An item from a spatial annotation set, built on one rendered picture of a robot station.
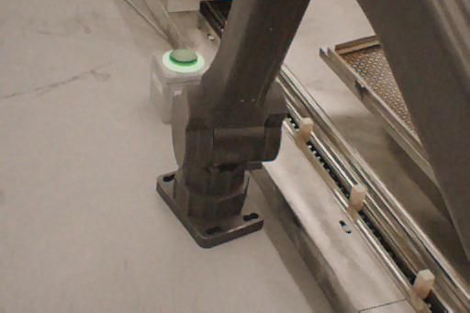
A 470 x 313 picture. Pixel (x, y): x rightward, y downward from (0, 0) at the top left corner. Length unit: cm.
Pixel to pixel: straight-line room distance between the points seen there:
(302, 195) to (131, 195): 20
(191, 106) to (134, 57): 45
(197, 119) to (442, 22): 40
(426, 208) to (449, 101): 62
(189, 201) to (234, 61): 23
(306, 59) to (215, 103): 53
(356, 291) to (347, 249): 6
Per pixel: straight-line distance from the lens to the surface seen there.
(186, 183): 79
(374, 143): 100
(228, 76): 62
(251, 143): 71
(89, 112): 98
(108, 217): 81
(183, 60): 94
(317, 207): 80
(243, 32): 57
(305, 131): 92
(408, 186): 94
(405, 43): 33
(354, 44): 107
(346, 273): 73
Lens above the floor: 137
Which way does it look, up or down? 36 degrees down
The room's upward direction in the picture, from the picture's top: 8 degrees clockwise
